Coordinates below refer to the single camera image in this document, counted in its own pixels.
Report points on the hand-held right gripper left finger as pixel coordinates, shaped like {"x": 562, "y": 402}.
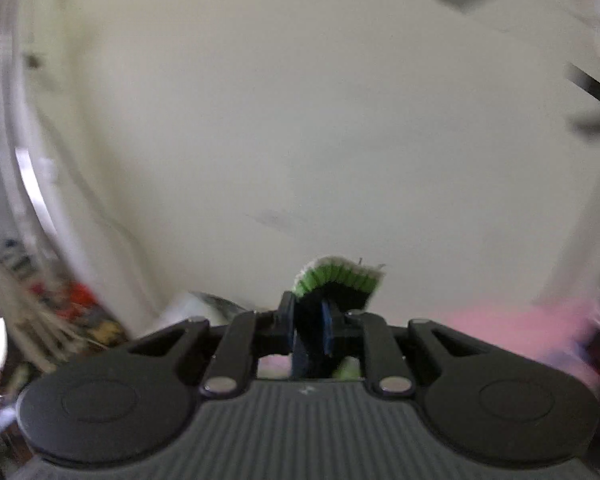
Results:
{"x": 286, "y": 321}

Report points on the red plastic object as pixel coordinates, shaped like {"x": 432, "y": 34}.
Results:
{"x": 80, "y": 296}

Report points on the pink floral bedsheet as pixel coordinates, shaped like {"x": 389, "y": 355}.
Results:
{"x": 510, "y": 327}

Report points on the grey curtain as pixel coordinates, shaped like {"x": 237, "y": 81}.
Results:
{"x": 10, "y": 150}

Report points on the blurred black bar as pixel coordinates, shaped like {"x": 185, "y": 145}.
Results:
{"x": 597, "y": 97}

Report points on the black white green striped sweater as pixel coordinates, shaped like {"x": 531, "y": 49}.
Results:
{"x": 340, "y": 280}

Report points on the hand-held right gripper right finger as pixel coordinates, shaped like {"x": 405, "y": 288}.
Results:
{"x": 328, "y": 330}

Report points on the folded ironing board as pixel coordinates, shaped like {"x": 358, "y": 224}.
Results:
{"x": 35, "y": 310}

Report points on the white printed shirt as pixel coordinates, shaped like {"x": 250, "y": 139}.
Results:
{"x": 192, "y": 306}

